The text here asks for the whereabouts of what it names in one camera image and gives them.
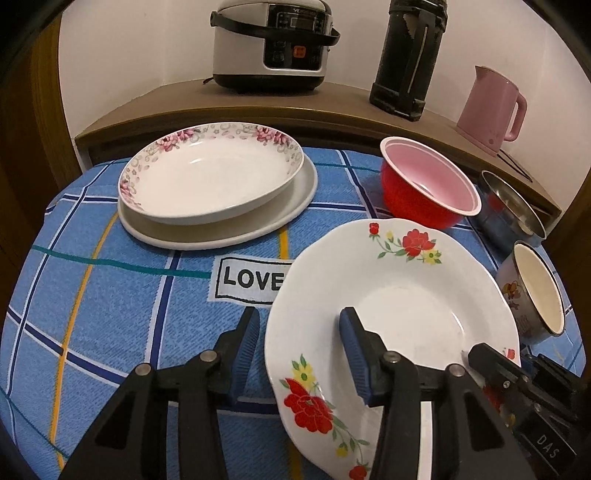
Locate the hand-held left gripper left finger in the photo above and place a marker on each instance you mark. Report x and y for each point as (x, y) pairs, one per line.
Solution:
(247, 355)

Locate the white and black rice cooker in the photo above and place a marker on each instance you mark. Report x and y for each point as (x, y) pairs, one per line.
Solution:
(240, 46)

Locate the wooden door frame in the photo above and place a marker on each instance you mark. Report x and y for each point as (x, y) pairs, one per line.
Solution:
(41, 115)

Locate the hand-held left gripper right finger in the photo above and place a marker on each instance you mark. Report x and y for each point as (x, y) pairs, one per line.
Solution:
(355, 360)

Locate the black thermos flask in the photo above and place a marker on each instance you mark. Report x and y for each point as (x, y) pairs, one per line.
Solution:
(397, 69)

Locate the plain white plate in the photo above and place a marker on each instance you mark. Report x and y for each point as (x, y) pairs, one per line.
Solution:
(184, 237)

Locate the white plate with pink floral rim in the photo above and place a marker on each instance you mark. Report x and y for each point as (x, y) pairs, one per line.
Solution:
(207, 180)

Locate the stainless steel bowl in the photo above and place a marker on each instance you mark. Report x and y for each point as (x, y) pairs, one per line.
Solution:
(494, 221)

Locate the blue plaid blanket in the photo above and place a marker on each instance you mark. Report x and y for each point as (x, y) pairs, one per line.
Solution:
(138, 300)

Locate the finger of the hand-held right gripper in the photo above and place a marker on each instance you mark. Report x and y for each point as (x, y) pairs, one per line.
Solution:
(494, 364)

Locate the brown wooden cabinet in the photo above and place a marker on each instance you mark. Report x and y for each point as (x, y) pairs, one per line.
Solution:
(323, 101)

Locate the red bowl with pink inside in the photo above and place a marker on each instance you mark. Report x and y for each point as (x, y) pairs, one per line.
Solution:
(406, 198)

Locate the pink electric kettle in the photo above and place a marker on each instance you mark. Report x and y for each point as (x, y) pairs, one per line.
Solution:
(485, 110)

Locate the white plate with red flowers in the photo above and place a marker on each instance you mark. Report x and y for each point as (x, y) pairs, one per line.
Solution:
(406, 286)

